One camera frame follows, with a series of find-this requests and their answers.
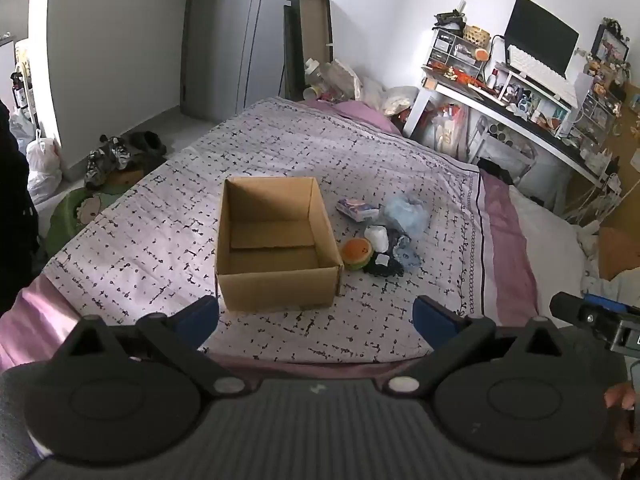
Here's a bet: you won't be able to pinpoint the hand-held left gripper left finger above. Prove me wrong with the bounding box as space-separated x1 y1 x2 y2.
50 295 247 397

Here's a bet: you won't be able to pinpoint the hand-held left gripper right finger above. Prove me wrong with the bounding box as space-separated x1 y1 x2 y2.
384 294 569 396

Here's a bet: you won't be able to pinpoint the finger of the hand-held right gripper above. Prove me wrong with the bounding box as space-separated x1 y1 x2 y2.
550 291 623 332

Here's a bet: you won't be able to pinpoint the brown cardboard box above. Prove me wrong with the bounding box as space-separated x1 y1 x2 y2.
215 176 345 312

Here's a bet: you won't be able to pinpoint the orange plush toy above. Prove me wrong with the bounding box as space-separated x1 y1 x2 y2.
341 238 374 271

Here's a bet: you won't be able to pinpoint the small printed snack packet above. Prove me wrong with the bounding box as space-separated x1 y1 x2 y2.
336 197 381 222

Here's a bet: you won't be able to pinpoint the person's right hand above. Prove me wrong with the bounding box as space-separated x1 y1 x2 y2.
604 381 640 461

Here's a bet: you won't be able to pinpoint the white duvet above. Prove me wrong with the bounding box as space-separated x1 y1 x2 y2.
506 185 603 333

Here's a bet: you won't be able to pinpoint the white black printed blanket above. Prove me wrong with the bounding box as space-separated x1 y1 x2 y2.
42 97 501 364

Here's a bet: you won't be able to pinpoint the light blue plastic bag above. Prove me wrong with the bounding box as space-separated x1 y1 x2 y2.
383 195 431 239

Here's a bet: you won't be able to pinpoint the green cartoon floor mat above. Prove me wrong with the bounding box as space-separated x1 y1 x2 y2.
46 169 147 257

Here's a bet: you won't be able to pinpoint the dark slippers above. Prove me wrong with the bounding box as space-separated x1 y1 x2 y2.
126 130 168 159

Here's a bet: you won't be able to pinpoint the camouflage sneakers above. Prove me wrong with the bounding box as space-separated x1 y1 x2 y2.
84 135 135 190

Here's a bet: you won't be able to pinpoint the white desk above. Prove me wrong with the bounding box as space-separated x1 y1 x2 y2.
402 66 622 187

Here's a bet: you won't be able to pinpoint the clear storage boxes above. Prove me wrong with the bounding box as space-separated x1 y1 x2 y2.
421 104 470 152

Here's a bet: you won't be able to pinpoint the dark clothing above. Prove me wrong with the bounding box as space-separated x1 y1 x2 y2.
0 100 40 317

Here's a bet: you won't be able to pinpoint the large white plastic bag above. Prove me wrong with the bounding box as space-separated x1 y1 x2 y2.
26 130 64 204

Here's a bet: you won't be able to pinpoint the white plastic bag with food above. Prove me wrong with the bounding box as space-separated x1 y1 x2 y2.
381 86 420 117

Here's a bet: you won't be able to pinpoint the white keyboard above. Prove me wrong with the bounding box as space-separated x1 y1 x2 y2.
506 45 579 104

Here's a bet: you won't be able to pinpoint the clear crumpled plastic bags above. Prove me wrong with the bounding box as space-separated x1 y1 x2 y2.
320 59 364 102

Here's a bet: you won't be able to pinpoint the grey white plastic bag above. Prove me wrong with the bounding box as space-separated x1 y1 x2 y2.
9 109 37 152

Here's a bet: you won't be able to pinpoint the framed picture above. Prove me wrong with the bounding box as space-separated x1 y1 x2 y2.
591 23 630 64

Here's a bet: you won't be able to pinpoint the black monitor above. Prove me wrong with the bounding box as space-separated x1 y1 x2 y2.
504 0 580 79

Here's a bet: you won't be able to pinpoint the clear drawer organizer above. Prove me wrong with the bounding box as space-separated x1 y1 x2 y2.
428 27 484 69

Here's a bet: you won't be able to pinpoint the wicker basket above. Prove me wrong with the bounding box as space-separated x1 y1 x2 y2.
463 25 491 47

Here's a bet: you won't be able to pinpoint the black folded board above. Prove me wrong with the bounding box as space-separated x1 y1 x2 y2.
282 2 307 102

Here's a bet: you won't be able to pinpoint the grey door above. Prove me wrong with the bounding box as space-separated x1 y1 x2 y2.
180 0 322 122

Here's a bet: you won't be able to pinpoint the dark bottle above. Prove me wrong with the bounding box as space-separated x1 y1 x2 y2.
10 72 29 109

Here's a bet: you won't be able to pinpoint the flat brown cardboard sheet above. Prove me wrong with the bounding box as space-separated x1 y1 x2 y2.
296 0 334 102

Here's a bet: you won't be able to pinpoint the white wire rack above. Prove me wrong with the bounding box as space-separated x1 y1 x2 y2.
564 179 624 227

